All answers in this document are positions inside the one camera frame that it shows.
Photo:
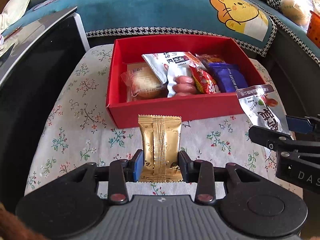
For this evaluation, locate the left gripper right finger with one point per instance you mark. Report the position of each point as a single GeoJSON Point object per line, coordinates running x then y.
{"type": "Point", "coordinates": [200, 172]}

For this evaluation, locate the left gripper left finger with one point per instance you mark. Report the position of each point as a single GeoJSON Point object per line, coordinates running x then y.
{"type": "Point", "coordinates": [120, 172]}

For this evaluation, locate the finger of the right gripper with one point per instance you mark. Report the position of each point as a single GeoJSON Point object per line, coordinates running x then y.
{"type": "Point", "coordinates": [306, 125]}
{"type": "Point", "coordinates": [273, 140]}

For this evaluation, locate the white red date packet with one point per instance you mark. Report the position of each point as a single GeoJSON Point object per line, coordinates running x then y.
{"type": "Point", "coordinates": [263, 107]}

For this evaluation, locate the gold foil snack packet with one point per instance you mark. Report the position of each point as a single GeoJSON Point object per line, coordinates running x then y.
{"type": "Point", "coordinates": [161, 143]}

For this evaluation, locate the purple wafer biscuit packet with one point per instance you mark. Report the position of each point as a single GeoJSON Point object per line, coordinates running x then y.
{"type": "Point", "coordinates": [228, 76]}

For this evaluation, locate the red candy packet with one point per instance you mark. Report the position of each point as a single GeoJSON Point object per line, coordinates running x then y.
{"type": "Point", "coordinates": [204, 82]}

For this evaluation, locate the sausage packet white wrapper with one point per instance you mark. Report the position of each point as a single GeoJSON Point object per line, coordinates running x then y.
{"type": "Point", "coordinates": [180, 81]}

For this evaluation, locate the white red spicy strip packet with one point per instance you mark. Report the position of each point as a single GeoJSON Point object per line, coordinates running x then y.
{"type": "Point", "coordinates": [160, 63]}

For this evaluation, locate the floral tablecloth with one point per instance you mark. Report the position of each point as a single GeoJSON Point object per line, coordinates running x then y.
{"type": "Point", "coordinates": [79, 130]}

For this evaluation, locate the round cake clear wrapper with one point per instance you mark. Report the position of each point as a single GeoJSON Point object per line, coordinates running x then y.
{"type": "Point", "coordinates": [142, 84]}

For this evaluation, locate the red cardboard box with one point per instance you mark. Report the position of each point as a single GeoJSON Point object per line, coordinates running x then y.
{"type": "Point", "coordinates": [189, 107]}

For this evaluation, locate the orange pastry clear wrapper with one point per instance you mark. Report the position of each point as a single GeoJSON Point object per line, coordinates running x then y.
{"type": "Point", "coordinates": [209, 58]}

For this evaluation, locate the white printed bag on sofa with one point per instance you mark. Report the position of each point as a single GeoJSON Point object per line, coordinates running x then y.
{"type": "Point", "coordinates": [298, 11]}

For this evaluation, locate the black glossy side table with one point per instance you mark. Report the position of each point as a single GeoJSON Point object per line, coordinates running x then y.
{"type": "Point", "coordinates": [34, 69]}

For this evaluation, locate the teal lion sofa blanket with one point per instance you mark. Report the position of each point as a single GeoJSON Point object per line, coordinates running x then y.
{"type": "Point", "coordinates": [251, 24]}

